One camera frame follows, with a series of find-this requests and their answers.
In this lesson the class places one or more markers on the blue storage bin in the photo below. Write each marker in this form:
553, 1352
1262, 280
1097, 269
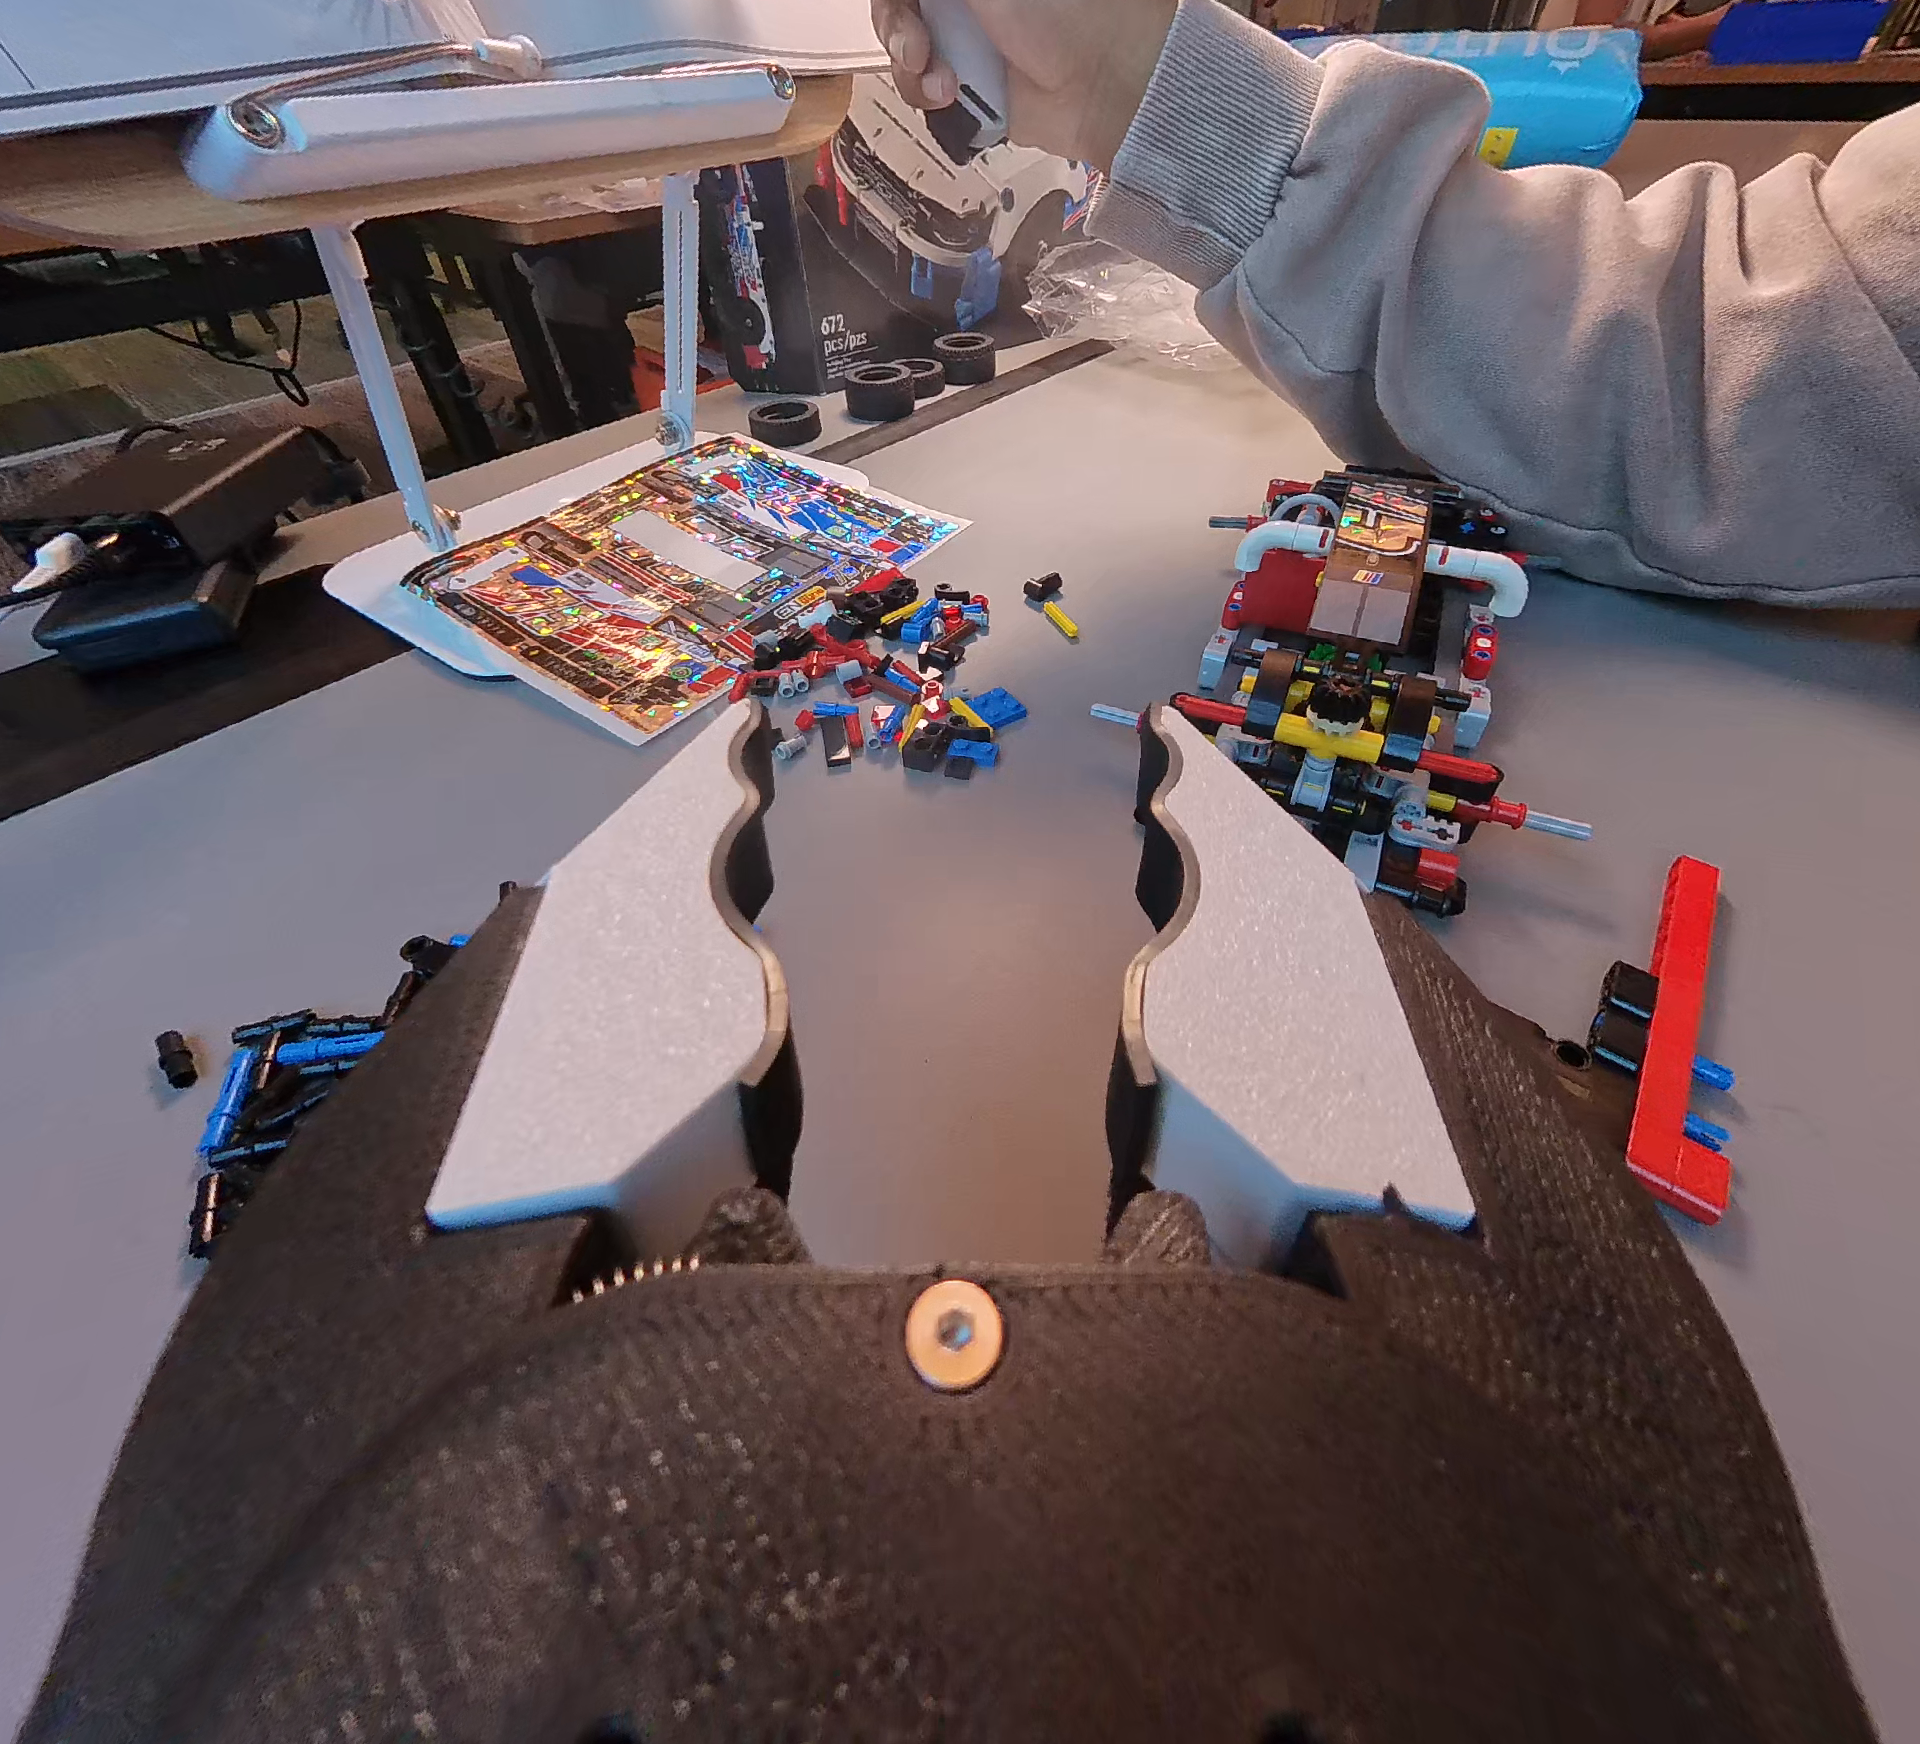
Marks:
1798, 35

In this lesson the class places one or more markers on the red black lego beam assembly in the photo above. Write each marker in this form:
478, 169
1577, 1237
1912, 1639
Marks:
1680, 1022

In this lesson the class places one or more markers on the wood-edged grey table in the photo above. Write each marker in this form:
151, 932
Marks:
1772, 148

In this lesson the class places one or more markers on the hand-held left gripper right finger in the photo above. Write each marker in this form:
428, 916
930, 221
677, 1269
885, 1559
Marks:
1291, 1022

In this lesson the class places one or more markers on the clear plastic bag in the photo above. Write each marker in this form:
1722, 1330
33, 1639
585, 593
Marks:
1122, 301

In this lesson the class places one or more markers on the pile of mixed lego pieces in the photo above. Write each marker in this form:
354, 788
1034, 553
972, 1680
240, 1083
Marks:
900, 681

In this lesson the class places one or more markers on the person's right forearm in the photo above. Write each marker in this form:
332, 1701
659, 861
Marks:
1498, 318

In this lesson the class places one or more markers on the black power adapter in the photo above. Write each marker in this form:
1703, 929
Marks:
137, 619
193, 498

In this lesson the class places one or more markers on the lego race car model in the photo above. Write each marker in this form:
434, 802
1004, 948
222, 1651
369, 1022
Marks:
1351, 664

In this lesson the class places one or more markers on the white stand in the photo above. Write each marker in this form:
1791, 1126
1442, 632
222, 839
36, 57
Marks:
496, 122

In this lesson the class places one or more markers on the pile of black blue pins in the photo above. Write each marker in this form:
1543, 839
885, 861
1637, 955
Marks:
280, 1088

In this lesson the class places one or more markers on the yellow lego axle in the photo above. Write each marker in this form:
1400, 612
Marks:
1065, 619

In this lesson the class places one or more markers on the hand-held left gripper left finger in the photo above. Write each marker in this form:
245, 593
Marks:
634, 1022

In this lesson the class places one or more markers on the blue cylinder yellow band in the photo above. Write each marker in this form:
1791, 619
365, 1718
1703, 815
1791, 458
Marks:
1498, 94

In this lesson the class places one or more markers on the black lego box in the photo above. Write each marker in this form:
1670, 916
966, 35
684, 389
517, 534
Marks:
900, 262

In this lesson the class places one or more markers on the holographic sticker sheet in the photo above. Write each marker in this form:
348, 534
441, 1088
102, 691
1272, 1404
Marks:
659, 578

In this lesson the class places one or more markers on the black rubber tire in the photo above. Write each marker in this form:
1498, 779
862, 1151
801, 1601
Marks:
783, 424
930, 379
972, 364
876, 400

